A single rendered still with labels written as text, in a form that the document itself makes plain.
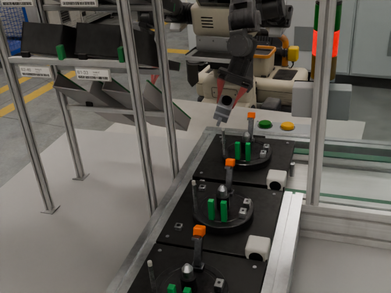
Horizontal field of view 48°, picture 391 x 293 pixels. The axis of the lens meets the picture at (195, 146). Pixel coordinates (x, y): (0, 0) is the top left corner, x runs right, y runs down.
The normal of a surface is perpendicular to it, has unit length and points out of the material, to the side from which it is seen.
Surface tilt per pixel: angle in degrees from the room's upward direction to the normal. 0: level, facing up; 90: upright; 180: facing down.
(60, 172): 0
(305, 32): 90
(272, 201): 0
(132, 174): 0
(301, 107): 90
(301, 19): 90
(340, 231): 90
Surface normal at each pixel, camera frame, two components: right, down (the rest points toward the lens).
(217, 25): -0.40, 0.59
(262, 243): -0.07, -0.87
